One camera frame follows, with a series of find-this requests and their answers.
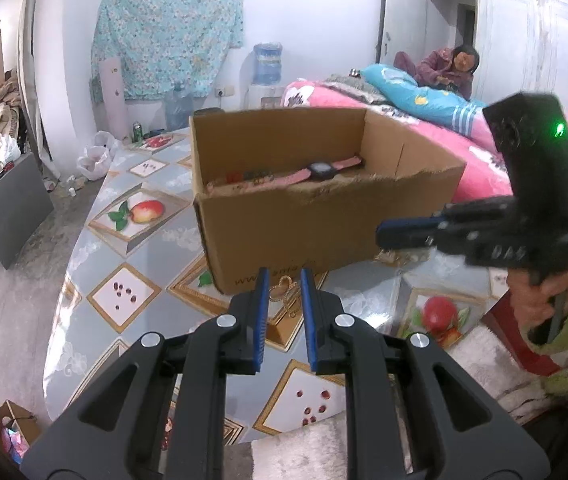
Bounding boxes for clear water jug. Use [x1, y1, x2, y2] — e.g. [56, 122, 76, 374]
[164, 82, 195, 131]

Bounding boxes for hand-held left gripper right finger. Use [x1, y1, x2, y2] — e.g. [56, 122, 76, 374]
[300, 267, 551, 480]

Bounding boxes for white wardrobe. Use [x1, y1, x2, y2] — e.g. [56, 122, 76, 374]
[474, 0, 568, 126]

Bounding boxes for brown paper bag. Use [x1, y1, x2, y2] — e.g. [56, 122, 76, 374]
[0, 400, 42, 461]

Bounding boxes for pink strap smart watch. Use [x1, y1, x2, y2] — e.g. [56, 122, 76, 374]
[269, 156, 365, 188]

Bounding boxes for pink flowered blanket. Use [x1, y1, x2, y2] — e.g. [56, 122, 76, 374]
[281, 77, 515, 201]

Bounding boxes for grey cabinet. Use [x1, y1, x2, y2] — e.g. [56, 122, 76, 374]
[0, 152, 55, 271]

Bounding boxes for brown cardboard box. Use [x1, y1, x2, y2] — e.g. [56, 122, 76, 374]
[189, 106, 466, 296]

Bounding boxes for blue pillow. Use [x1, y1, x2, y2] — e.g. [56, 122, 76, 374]
[361, 63, 490, 136]

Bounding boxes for fruit printed tablecloth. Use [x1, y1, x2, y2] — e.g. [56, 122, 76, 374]
[42, 132, 515, 446]

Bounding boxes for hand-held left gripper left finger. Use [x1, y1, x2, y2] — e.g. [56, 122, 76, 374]
[21, 266, 271, 480]

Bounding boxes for grey door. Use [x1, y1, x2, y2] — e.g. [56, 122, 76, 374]
[378, 0, 427, 68]

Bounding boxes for gold butterfly pendant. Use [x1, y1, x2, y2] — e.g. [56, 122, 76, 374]
[269, 282, 305, 318]

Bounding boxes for person's right hand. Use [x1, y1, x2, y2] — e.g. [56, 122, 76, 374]
[506, 254, 568, 345]

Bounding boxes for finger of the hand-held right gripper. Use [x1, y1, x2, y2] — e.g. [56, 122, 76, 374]
[389, 232, 518, 266]
[376, 199, 515, 249]

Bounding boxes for pink board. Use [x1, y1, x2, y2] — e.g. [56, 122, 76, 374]
[101, 57, 128, 143]

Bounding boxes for floral wall cloth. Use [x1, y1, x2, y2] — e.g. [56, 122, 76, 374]
[88, 0, 245, 101]

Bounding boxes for white water dispenser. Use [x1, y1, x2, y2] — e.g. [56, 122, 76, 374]
[248, 82, 287, 111]

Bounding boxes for white plastic bag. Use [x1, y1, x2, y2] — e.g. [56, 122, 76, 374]
[76, 131, 114, 181]
[0, 135, 22, 166]

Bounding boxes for multicoloured bead bracelet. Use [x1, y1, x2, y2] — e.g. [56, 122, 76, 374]
[207, 169, 285, 192]

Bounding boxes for grey patterned pillow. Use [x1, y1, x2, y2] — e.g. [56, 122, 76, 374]
[321, 74, 389, 106]

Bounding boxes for blue water bottle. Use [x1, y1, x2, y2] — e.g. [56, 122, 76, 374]
[254, 42, 283, 86]

